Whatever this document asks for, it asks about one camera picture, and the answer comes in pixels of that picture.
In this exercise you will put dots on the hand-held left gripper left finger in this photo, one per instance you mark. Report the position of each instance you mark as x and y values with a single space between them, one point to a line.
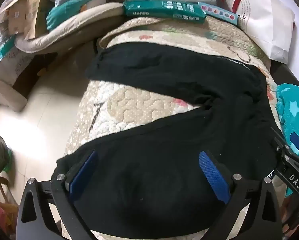
83 175

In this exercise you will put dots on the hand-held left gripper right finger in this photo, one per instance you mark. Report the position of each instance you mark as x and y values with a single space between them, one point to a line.
214 177

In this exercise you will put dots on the black pants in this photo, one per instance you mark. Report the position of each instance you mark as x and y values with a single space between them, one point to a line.
164 167

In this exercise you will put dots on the teal star print blanket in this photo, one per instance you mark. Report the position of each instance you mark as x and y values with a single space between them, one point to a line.
292 105

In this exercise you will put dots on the quilted heart print blanket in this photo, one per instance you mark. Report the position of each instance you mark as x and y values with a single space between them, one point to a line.
129 105

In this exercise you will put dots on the beige sofa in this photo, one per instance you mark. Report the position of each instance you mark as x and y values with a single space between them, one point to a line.
9 80

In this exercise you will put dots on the white paper bag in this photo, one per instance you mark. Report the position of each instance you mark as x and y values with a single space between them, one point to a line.
264 25

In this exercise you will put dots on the beige padded cushion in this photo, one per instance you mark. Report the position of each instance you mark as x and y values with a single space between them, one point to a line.
72 30

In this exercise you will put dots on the teal cardboard box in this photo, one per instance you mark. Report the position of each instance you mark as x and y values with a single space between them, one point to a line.
0 51

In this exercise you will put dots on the light blue box coloured shapes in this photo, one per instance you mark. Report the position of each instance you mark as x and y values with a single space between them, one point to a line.
219 12

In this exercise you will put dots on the teal cloth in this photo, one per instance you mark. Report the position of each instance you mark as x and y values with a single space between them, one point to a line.
64 12

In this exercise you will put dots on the brown cardboard boxes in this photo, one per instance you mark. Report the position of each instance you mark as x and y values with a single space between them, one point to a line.
34 10

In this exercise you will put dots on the teal plastic packet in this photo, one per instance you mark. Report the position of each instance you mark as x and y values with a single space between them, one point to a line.
159 8

